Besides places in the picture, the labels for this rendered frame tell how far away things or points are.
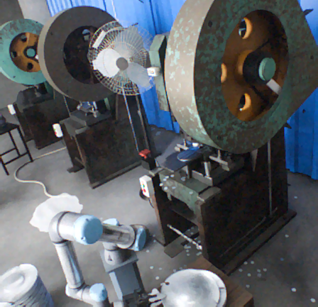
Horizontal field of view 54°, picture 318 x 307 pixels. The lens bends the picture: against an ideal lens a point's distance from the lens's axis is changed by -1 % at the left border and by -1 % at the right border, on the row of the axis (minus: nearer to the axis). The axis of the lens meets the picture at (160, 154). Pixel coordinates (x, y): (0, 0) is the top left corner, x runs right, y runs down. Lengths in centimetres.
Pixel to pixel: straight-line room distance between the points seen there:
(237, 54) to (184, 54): 34
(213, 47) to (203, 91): 18
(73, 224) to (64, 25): 195
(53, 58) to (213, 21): 180
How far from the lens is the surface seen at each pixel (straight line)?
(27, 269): 233
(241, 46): 159
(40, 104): 491
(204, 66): 131
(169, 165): 193
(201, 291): 170
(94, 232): 135
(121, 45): 249
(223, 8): 138
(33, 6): 667
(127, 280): 194
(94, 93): 303
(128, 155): 362
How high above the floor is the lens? 173
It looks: 27 degrees down
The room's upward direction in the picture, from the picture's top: 12 degrees counter-clockwise
